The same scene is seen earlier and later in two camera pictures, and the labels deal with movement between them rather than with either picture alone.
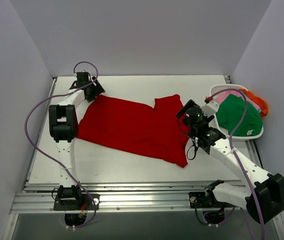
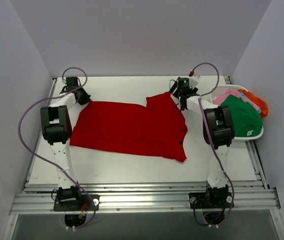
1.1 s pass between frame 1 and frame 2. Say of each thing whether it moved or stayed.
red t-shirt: moved
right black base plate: stayed
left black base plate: stayed
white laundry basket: stayed
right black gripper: moved
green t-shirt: stayed
